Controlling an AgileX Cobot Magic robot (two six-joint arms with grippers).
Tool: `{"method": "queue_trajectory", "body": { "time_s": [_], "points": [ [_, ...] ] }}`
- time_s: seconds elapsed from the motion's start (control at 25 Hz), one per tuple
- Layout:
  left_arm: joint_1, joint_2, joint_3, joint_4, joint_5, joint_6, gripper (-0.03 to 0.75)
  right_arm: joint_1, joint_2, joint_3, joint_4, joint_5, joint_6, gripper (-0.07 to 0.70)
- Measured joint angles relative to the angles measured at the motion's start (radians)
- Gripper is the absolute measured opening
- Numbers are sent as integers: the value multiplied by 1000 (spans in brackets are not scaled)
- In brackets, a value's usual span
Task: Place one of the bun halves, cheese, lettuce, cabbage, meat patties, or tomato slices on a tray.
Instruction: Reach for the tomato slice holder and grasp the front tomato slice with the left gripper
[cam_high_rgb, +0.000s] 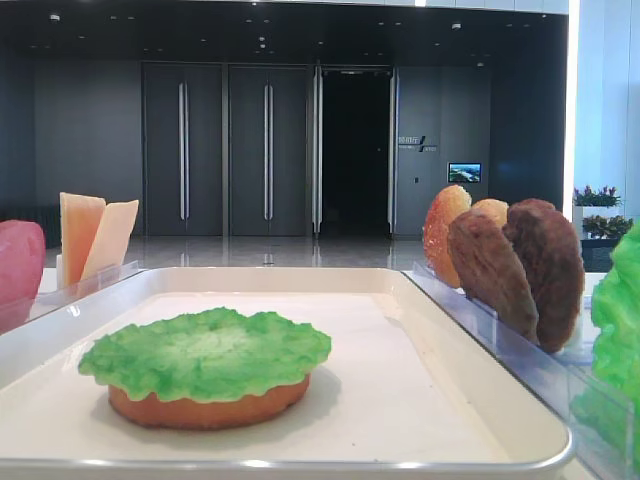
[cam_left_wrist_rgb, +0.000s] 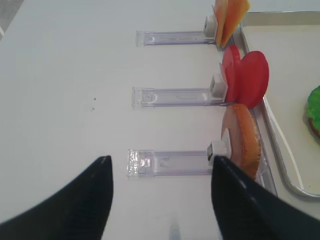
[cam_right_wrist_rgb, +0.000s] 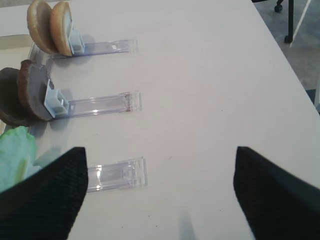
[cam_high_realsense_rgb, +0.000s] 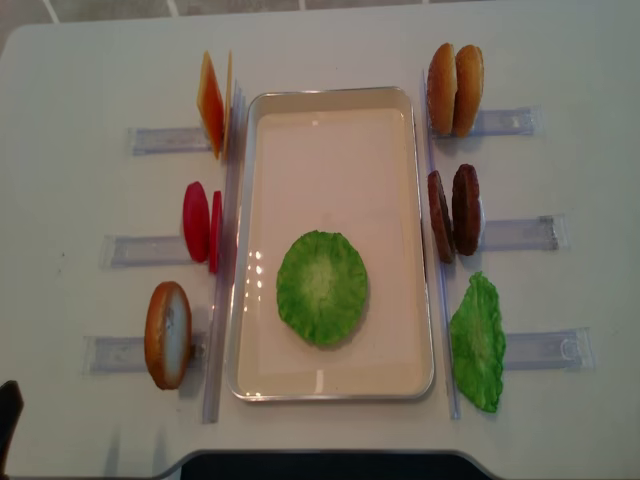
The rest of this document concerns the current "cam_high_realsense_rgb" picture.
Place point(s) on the green lettuce leaf on tray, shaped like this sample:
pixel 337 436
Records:
pixel 322 288

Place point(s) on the bun half left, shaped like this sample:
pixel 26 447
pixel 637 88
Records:
pixel 168 333

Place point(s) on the clear holder right buns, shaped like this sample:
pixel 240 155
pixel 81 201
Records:
pixel 508 122

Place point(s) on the clear holder tomato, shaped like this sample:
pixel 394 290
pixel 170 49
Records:
pixel 143 251

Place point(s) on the clear holder lettuce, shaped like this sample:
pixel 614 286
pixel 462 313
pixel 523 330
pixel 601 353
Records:
pixel 566 349

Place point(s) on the bun half inner right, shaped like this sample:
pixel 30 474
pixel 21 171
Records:
pixel 442 88

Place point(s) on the bun half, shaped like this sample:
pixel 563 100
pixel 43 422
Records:
pixel 470 86
pixel 442 88
pixel 168 333

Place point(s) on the orange cheese slice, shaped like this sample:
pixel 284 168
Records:
pixel 210 104
pixel 228 107

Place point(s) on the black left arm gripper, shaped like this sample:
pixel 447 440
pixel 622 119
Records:
pixel 11 406

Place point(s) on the brown meat patty inner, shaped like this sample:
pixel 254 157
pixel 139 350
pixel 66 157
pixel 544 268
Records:
pixel 440 219

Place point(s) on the brown meat patty outer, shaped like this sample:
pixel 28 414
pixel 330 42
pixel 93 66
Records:
pixel 466 210

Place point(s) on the bun half outer right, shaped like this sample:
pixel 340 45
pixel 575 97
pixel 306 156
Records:
pixel 470 86

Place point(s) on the clear rack rail right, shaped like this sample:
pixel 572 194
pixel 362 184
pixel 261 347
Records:
pixel 452 391

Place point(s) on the clear holder patties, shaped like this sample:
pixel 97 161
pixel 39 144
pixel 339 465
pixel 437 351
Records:
pixel 542 233

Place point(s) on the orange cheese slice outer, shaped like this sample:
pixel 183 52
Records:
pixel 210 104

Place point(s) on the clear holder cheese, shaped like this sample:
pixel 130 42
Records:
pixel 148 141

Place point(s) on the silver metal tray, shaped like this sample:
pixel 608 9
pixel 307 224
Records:
pixel 340 161

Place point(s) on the red tomato slice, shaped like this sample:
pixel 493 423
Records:
pixel 195 220
pixel 215 232

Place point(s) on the green lettuce leaf standing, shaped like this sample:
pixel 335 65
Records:
pixel 479 344

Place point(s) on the clear holder left bun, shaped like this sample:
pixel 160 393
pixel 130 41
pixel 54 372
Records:
pixel 110 355

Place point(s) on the orange cheese slice inner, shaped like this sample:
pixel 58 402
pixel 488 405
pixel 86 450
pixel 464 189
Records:
pixel 228 107

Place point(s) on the brown meat patty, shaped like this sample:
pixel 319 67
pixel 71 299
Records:
pixel 440 219
pixel 466 210

